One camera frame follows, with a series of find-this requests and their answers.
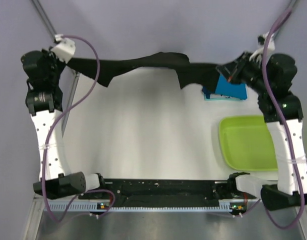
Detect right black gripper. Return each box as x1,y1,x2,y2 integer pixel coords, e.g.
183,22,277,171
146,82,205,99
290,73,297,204
215,50,271,95

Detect black t shirt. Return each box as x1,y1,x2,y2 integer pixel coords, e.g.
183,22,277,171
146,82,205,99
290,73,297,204
67,52,220,92

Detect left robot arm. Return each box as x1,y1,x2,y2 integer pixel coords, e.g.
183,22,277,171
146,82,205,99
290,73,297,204
21,49,107,200

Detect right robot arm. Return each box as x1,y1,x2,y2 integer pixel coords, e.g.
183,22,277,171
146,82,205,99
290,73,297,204
216,52,307,211

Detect top blue folded shirt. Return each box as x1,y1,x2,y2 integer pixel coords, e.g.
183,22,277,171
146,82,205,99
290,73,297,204
214,75,248,100

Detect dark blue folded shirt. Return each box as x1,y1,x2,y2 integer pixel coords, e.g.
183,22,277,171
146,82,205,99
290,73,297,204
201,86,212,99

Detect light teal folded shirt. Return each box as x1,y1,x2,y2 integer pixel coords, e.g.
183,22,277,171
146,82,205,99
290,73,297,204
204,94,240,101

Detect green plastic basin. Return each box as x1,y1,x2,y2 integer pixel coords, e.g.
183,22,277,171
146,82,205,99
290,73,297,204
218,115,278,172

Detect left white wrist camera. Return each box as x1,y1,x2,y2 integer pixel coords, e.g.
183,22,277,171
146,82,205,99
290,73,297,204
50,34,76,64

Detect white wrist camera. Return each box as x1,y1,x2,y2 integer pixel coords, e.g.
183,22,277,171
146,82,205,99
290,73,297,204
248,31,277,62
50,34,76,64

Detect left aluminium frame post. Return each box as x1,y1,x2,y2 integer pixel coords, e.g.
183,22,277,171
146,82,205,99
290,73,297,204
30,0,81,76

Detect aluminium frame post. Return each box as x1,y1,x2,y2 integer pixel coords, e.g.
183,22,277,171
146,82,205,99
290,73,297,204
30,0,81,76
272,0,300,41

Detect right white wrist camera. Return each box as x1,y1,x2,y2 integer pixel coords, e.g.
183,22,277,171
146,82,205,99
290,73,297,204
248,31,277,62

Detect right aluminium frame post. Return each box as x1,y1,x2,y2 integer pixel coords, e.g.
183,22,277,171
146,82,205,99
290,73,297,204
272,0,300,41

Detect light blue cable duct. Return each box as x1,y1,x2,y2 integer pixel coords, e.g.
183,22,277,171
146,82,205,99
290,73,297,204
43,201,247,213

